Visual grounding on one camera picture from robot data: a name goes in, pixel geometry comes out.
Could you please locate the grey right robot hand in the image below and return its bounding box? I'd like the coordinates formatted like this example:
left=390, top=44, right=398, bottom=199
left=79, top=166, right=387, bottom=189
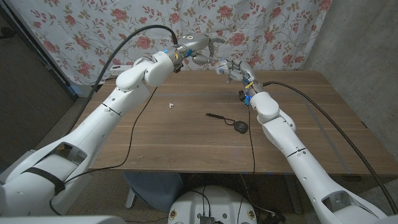
left=222, top=58, right=264, bottom=95

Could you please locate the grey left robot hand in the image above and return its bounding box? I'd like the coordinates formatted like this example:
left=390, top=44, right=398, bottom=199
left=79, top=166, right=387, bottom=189
left=167, top=33, right=226, bottom=68

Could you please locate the white AirPods case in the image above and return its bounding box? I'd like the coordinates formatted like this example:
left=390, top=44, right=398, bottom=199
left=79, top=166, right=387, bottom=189
left=215, top=60, right=229, bottom=76

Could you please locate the floral backdrop cloth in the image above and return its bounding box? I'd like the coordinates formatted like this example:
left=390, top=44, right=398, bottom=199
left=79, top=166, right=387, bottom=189
left=7, top=0, right=333, bottom=86

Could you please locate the grey table leg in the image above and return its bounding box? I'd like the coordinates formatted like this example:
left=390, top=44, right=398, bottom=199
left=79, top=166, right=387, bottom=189
left=284, top=174, right=303, bottom=215

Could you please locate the white robot torso base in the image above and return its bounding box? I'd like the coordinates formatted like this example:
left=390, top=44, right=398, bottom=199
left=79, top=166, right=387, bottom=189
left=167, top=185, right=258, bottom=224

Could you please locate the black power adapter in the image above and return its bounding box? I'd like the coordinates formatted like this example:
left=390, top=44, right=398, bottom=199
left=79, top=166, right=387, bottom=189
left=263, top=211, right=287, bottom=224

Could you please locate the blue-grey chair under table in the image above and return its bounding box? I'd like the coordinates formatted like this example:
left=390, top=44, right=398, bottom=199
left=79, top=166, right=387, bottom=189
left=123, top=171, right=184, bottom=213

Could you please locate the white table leg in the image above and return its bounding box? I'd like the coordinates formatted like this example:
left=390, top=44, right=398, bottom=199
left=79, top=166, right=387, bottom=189
left=125, top=186, right=137, bottom=208

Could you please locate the white robot head edge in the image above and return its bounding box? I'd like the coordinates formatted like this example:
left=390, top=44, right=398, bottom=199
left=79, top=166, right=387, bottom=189
left=0, top=215, right=127, bottom=224

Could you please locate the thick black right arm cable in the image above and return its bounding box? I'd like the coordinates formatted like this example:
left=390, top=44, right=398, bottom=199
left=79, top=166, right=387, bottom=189
left=262, top=80, right=398, bottom=215

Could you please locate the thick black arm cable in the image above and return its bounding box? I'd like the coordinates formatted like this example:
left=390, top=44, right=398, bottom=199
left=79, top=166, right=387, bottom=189
left=262, top=80, right=398, bottom=215
left=63, top=24, right=178, bottom=136

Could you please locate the black timer with lanyard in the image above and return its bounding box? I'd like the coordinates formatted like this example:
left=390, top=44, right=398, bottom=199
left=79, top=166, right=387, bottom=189
left=205, top=112, right=249, bottom=134

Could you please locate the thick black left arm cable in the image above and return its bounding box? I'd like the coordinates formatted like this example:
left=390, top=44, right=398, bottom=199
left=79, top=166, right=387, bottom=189
left=63, top=24, right=178, bottom=136

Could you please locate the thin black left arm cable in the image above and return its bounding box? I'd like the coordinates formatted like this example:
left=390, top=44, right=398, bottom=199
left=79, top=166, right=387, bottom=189
left=48, top=86, right=170, bottom=223

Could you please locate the black door frame strip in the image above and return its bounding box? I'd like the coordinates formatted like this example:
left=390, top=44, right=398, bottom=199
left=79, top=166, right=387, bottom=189
left=0, top=3, right=78, bottom=101

